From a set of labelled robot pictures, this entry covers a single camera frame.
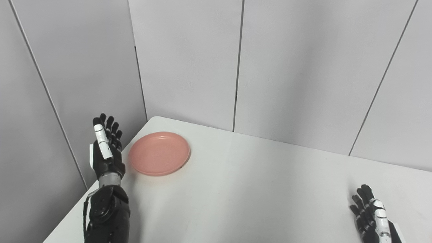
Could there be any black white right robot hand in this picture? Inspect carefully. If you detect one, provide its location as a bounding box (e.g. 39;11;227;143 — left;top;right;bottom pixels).
350;184;403;243

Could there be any pink round plate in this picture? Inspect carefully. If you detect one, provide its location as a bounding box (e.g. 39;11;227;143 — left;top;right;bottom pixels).
128;132;191;177

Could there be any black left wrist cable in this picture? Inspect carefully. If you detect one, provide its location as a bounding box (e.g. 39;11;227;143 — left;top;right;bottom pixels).
82;189;99;238

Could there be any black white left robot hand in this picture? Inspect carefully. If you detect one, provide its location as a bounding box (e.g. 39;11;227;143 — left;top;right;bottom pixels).
89;113;126;181

